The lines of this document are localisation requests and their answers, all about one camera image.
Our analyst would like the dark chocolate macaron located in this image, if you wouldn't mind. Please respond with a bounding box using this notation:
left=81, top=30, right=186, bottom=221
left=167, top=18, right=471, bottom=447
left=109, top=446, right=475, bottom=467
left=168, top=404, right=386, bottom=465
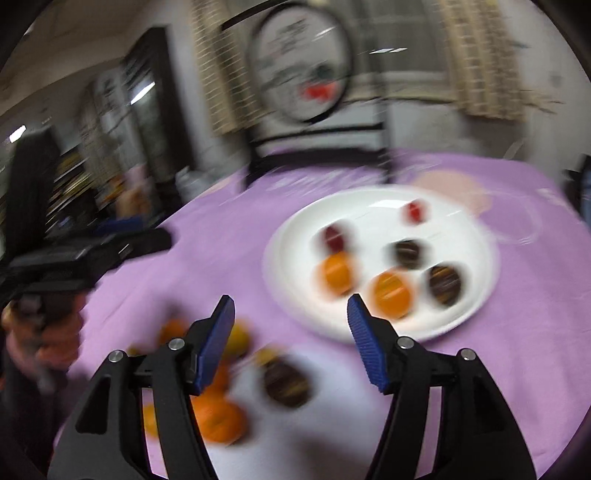
left=392, top=239, right=428, bottom=271
left=425, top=264, right=465, bottom=308

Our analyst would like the small red fruit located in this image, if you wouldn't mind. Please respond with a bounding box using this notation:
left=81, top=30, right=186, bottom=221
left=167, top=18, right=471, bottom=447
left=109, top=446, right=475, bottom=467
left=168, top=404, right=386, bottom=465
left=403, top=198, right=428, bottom=225

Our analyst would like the round framed wall painting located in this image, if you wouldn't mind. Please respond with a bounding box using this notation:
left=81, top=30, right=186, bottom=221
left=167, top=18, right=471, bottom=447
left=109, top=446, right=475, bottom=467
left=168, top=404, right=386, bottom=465
left=248, top=4, right=355, bottom=124

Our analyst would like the dark red macaron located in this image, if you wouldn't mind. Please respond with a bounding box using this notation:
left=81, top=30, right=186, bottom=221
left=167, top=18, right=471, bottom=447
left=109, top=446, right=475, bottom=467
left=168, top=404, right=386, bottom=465
left=318, top=223, right=354, bottom=254

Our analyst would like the orange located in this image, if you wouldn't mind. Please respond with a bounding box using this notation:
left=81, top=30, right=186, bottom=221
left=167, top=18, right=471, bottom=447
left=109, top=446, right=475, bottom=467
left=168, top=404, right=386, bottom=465
left=191, top=392, right=247, bottom=446
left=369, top=271, right=416, bottom=319
left=157, top=319, right=190, bottom=347
left=315, top=253, right=357, bottom=297
left=205, top=357, right=232, bottom=395
left=142, top=401, right=160, bottom=437

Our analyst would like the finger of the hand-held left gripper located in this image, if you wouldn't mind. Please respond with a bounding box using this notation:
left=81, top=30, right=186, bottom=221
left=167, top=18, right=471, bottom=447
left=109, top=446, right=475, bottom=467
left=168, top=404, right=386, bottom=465
left=95, top=227, right=172, bottom=261

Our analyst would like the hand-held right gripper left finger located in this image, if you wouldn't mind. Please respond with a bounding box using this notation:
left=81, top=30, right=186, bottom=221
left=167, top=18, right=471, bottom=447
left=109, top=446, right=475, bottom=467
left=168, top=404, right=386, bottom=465
left=48, top=295, right=236, bottom=480

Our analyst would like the black display cabinet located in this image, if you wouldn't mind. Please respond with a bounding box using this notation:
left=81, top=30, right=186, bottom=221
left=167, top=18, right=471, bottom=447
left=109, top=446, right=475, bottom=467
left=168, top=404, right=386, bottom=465
left=117, top=27, right=200, bottom=201

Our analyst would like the small white plate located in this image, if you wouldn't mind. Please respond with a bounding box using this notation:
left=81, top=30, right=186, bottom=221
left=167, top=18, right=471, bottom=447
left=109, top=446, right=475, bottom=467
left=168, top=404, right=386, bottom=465
left=139, top=344, right=393, bottom=480

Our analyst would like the black chair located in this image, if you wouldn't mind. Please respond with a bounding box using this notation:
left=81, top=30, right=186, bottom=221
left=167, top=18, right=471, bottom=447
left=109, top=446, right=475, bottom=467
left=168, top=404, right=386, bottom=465
left=242, top=44, right=396, bottom=190

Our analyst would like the large white round plate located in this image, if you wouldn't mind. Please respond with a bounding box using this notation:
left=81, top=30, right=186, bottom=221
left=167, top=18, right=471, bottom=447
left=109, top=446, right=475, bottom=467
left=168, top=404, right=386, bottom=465
left=262, top=185, right=502, bottom=345

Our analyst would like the yellow orange fruit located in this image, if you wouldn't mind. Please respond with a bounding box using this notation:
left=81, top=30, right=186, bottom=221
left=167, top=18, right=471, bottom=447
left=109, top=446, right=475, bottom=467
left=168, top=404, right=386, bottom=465
left=224, top=323, right=252, bottom=358

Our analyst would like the bamboo wall hanging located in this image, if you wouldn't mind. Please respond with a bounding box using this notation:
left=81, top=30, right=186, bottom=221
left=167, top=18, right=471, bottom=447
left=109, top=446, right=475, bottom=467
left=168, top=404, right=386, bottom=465
left=434, top=0, right=557, bottom=120
left=190, top=0, right=266, bottom=136

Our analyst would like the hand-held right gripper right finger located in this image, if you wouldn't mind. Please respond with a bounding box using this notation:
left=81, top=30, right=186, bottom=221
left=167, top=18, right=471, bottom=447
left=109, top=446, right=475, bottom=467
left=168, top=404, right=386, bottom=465
left=347, top=294, right=539, bottom=480

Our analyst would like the dark brown passion fruit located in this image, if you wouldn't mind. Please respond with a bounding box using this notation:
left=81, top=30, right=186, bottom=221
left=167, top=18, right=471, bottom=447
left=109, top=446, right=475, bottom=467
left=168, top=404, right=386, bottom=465
left=262, top=357, right=312, bottom=409

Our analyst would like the person's left hand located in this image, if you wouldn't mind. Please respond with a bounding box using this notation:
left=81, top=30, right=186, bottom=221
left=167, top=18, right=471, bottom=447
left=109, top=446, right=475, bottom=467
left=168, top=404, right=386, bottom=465
left=0, top=292, right=89, bottom=372

